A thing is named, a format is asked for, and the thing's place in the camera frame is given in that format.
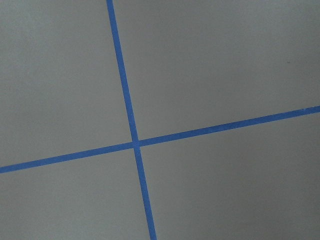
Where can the blue tape grid lines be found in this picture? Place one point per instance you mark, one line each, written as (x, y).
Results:
(100, 193)

